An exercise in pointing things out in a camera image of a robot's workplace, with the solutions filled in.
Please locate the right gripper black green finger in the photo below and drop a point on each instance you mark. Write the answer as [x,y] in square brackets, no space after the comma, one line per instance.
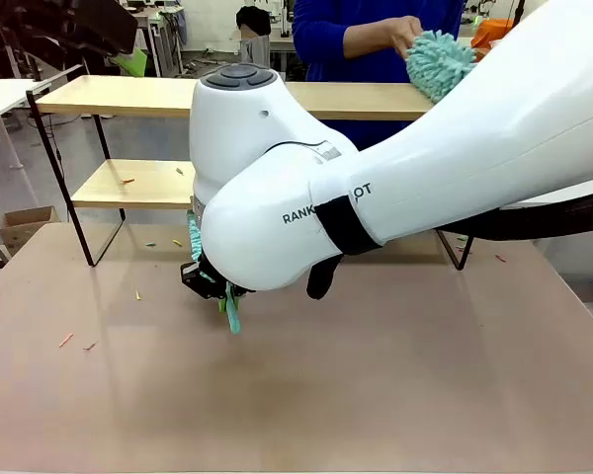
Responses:
[222,302]
[240,292]

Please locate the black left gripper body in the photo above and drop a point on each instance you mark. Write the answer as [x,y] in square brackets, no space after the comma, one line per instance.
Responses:
[49,24]

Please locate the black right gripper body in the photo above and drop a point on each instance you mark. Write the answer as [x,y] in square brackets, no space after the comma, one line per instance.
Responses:
[202,279]

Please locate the teal chenille duster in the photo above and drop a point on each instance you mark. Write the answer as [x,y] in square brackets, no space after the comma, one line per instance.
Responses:
[194,237]
[440,66]

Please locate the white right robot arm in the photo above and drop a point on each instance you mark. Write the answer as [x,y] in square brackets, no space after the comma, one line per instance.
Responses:
[425,148]

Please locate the person's right hand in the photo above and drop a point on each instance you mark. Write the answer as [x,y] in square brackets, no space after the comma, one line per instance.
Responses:
[406,34]

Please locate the grey metal desk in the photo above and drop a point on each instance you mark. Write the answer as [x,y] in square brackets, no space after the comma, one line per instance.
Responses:
[158,29]

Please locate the white side table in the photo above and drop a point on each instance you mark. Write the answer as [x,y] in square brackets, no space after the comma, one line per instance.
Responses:
[0,99]

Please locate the black garment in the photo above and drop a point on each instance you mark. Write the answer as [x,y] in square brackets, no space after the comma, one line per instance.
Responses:
[253,20]

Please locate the cardboard box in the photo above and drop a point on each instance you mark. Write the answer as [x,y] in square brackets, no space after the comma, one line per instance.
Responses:
[27,227]

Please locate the person in blue sweater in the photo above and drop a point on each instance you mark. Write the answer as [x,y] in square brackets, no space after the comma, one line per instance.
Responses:
[326,49]

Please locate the orange object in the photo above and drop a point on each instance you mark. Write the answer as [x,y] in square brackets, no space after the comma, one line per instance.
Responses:
[491,30]

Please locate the wooden shelf with black frame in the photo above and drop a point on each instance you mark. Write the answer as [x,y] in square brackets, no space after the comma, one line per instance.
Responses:
[128,96]

